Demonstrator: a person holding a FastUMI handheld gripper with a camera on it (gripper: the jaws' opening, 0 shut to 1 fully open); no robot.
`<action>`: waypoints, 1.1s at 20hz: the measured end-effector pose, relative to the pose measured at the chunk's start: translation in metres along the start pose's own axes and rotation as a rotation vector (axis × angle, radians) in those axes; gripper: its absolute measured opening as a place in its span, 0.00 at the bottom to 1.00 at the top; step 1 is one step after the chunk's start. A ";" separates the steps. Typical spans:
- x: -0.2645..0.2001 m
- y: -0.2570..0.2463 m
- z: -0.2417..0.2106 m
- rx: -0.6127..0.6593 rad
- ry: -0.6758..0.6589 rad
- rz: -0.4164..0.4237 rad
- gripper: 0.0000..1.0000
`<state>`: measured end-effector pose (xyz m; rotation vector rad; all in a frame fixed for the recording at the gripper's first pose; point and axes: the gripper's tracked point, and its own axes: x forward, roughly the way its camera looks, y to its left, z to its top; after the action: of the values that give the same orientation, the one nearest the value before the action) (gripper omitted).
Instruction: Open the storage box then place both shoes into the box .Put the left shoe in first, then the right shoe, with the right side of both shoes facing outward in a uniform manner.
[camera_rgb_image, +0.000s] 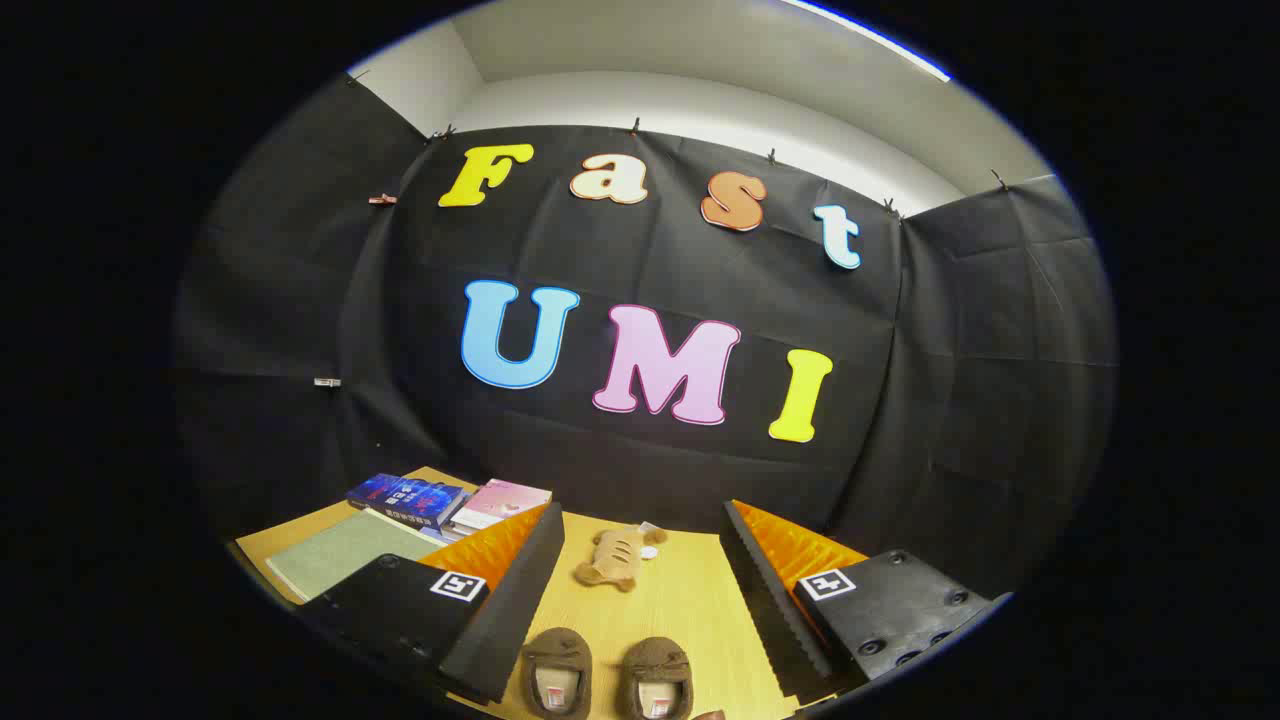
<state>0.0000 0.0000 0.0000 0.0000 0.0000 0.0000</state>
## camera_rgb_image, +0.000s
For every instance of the black backdrop cloth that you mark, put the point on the black backdrop cloth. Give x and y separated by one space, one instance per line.
650 250

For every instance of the brown plush toy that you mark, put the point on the brown plush toy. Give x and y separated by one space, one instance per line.
612 560

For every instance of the pink cover book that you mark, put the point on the pink cover book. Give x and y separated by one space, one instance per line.
500 500

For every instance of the brown fuzzy shoe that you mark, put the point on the brown fuzzy shoe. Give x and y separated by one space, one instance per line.
557 650
657 658

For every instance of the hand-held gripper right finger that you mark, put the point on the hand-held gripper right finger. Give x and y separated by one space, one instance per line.
775 620

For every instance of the green fabric storage box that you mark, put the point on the green fabric storage box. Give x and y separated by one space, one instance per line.
345 550

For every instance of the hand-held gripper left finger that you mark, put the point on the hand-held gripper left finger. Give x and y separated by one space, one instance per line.
510 610

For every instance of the dark blue book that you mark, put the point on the dark blue book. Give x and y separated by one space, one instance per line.
405 495

